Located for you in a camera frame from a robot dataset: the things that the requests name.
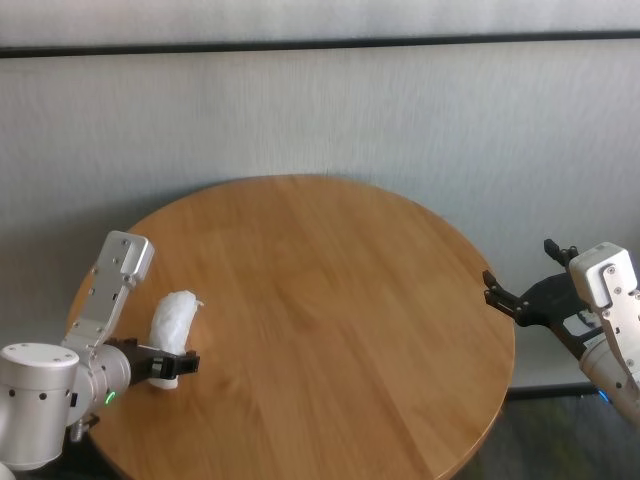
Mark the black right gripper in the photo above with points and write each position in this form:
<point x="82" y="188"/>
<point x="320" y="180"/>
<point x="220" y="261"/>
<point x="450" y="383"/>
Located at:
<point x="545" y="300"/>

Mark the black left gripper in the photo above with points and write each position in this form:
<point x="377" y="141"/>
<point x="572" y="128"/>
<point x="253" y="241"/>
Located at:
<point x="142" y="365"/>

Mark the white sandbag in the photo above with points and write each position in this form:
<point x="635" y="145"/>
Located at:
<point x="172" y="320"/>

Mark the black floor edge strip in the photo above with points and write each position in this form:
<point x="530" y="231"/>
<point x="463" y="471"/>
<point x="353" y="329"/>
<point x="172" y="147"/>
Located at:
<point x="550" y="391"/>

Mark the black wall strip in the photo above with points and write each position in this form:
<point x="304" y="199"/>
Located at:
<point x="320" y="43"/>

